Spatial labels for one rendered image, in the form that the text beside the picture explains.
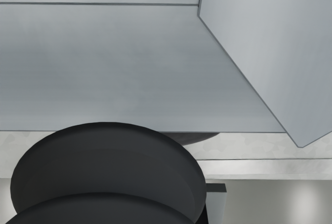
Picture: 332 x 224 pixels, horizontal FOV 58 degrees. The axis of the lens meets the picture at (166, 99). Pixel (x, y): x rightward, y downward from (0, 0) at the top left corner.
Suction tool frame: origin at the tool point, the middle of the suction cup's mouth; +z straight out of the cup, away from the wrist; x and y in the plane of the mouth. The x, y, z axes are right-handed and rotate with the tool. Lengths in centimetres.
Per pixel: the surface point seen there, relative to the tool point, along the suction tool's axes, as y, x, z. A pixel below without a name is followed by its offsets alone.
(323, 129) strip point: -13.3, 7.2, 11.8
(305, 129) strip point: -12.0, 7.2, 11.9
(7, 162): 20.4, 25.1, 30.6
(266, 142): -17.5, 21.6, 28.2
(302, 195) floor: -72, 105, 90
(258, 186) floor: -50, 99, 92
